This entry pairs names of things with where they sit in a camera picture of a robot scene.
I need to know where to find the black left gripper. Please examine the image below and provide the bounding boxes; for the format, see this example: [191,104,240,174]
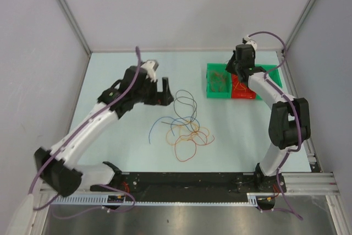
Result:
[133,76,173,106]

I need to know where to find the brown orange wire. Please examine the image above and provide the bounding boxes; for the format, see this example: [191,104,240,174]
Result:
[208,70,230,92]

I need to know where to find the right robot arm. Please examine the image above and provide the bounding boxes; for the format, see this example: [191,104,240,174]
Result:
[225,41,311,192]

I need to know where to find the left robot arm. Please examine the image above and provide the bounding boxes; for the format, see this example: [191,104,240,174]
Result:
[34,60,174,197]

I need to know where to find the green bin left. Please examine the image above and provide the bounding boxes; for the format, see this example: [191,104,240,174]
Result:
[206,63,232,99]

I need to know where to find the green bin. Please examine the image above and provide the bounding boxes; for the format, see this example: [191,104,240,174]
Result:
[206,63,232,99]
[256,64,282,88]

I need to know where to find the red bin middle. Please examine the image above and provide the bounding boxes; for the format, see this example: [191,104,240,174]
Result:
[231,74,256,100]

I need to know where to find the green bin right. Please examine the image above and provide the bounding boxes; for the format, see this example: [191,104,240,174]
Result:
[256,64,282,88]

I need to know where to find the light blue wire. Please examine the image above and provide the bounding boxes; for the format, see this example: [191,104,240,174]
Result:
[148,116,193,145]

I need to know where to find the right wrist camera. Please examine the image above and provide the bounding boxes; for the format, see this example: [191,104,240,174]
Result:
[242,35,257,51]

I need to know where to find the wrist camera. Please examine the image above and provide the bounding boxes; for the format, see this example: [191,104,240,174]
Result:
[242,35,257,51]
[141,60,159,83]

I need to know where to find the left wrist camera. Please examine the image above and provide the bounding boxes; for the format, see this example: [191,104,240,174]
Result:
[141,60,159,83]

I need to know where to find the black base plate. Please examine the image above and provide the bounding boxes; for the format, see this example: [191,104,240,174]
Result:
[108,172,287,202]

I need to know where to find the aluminium frame post right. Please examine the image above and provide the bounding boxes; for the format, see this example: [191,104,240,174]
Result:
[283,0,333,54]

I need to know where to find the aluminium frame post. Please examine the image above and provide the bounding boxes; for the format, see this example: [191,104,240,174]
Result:
[41,0,92,56]
[283,0,333,54]

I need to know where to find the slotted cable duct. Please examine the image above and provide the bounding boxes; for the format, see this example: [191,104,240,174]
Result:
[51,193,279,207]

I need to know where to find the aluminium frame post left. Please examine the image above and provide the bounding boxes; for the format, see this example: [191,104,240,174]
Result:
[41,0,92,56]

